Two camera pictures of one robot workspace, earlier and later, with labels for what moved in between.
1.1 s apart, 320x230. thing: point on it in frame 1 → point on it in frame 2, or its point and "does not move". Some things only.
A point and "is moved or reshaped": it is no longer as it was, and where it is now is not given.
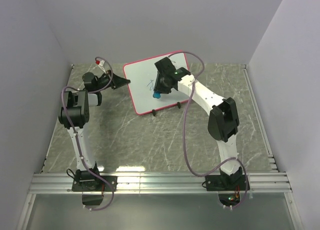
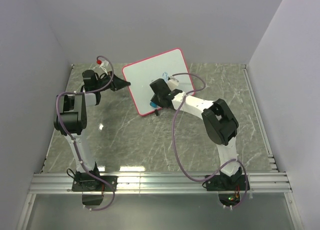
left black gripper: (117, 81) does not move
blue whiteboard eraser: (156, 94) is moved or reshaped
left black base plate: (93, 184) does not move
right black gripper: (158, 88) → (155, 100)
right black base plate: (225, 182) does not move
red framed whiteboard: (141, 75) does not move
